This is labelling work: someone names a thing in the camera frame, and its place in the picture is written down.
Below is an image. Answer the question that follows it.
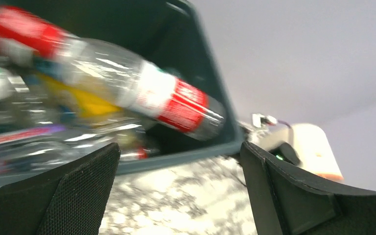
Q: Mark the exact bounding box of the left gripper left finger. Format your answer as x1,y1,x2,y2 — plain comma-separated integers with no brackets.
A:
0,143,120,235

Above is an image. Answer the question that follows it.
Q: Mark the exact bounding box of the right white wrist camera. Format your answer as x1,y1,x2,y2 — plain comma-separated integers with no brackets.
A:
252,113,278,128

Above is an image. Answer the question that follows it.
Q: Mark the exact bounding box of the cream cylindrical drum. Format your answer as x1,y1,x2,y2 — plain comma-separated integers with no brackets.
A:
259,123,344,181

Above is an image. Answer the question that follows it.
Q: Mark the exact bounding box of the clear bottle red green label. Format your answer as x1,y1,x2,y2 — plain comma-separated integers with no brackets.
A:
0,4,225,141

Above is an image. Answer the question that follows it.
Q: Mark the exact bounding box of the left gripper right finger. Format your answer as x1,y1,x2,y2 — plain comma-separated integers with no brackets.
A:
240,141,376,235

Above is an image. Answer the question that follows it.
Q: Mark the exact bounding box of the yellow plastic bottle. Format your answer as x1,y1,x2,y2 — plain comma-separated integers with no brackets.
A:
36,72,121,118

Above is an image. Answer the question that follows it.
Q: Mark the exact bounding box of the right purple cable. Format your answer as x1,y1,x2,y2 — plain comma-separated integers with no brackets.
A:
276,119,294,130

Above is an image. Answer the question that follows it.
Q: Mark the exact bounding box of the dark green trash bin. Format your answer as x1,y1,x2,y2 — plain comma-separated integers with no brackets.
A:
6,0,243,175

